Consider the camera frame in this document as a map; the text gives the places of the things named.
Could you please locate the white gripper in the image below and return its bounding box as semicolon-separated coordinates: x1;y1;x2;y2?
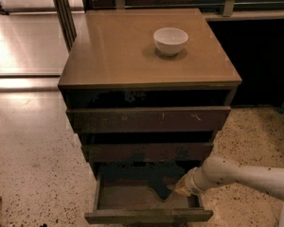
174;167;208;197

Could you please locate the dark green yellow sponge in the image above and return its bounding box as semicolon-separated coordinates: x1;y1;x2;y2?
149;179;173;201

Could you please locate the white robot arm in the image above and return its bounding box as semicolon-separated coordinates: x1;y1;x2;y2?
174;156;284;227

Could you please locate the open bottom drawer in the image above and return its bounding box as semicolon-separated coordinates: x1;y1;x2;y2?
84;163;213;227

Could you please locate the top drawer dark front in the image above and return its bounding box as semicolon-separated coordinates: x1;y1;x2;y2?
66;106;231;133

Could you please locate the drawer dark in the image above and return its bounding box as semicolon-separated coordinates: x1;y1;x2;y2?
81;143;213;163
66;106;231;133

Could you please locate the middle drawer dark front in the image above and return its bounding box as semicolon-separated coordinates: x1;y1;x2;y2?
81;143;213;163

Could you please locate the brown drawer cabinet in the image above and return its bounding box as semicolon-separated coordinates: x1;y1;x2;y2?
57;9;242;225

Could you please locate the white ceramic bowl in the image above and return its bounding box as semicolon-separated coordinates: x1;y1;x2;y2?
153;27;188;56

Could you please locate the metal door frame post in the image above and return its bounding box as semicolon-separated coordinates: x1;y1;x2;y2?
53;0;77;51

